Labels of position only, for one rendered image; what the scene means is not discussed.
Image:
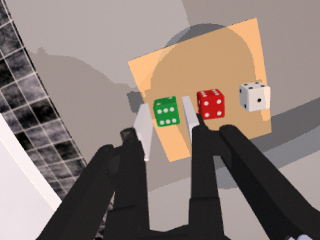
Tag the orange flat mat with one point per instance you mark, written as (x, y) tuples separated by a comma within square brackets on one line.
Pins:
[(222, 59)]

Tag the green die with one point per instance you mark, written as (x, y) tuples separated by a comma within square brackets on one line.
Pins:
[(166, 111)]

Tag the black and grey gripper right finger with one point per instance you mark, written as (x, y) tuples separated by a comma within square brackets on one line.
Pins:
[(281, 210)]

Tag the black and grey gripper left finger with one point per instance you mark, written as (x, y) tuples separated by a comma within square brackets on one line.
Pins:
[(79, 215)]

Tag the red die with white pips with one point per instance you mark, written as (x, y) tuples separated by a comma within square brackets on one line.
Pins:
[(210, 104)]

